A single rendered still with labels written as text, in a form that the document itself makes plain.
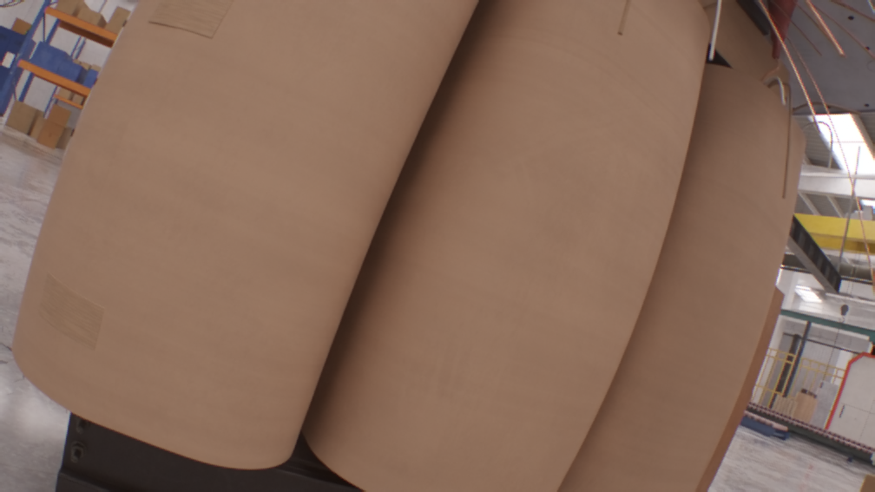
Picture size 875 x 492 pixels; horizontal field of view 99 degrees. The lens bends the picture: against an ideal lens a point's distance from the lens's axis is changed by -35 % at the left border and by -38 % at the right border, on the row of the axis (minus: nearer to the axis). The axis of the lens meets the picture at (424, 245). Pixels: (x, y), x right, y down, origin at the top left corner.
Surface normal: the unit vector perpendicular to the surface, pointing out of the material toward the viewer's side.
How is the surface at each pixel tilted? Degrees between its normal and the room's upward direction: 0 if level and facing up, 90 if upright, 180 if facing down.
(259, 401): 90
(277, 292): 90
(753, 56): 90
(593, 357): 90
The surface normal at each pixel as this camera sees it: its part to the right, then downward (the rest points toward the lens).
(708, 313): -0.01, -0.05
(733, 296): 0.26, 0.06
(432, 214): -0.59, -0.28
